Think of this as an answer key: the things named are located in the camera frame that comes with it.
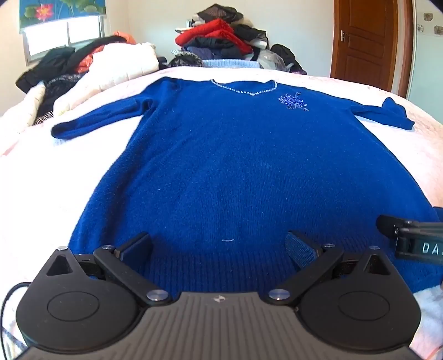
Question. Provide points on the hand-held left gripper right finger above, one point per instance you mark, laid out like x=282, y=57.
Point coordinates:
x=298, y=250

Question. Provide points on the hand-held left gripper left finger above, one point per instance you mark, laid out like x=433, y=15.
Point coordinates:
x=138, y=250

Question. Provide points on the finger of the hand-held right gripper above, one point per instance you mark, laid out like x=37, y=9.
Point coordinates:
x=387, y=224

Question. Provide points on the blue knit sweater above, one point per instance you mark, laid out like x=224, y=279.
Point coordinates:
x=242, y=155

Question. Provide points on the navy dark clothes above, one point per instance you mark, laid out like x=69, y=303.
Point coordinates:
x=211, y=48

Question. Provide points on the pink blanket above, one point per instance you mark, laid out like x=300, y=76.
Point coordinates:
x=34, y=207

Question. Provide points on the purple cloth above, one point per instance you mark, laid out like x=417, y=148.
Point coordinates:
x=299, y=71

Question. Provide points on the dark patterned garment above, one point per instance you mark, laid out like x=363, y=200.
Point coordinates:
x=60, y=90

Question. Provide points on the brown wooden door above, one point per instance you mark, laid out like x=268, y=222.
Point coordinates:
x=367, y=41

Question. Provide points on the white puffer jacket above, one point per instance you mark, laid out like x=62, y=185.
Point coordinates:
x=117, y=65

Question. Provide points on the clear plastic bag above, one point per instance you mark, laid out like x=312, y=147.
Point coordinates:
x=271, y=59

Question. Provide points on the dark furry garment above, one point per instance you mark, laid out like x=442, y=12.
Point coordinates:
x=185, y=60

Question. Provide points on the orange garment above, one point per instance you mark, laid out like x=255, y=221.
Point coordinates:
x=84, y=62

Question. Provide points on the black bag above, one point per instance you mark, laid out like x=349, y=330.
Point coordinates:
x=285, y=53

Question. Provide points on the light blue cloth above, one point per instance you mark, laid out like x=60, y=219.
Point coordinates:
x=232, y=64

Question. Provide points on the black jacket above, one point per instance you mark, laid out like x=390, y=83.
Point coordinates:
x=52, y=65

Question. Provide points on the window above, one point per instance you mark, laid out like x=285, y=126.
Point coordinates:
x=62, y=36

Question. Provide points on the red garment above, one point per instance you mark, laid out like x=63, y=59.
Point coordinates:
x=214, y=31

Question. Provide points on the black mesh garment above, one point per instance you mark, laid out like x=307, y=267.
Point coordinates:
x=218, y=12

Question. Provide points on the lotus flower window blind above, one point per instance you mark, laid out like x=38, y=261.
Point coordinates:
x=59, y=10

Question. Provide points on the floral wall tile border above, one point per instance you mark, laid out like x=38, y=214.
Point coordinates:
x=428, y=17

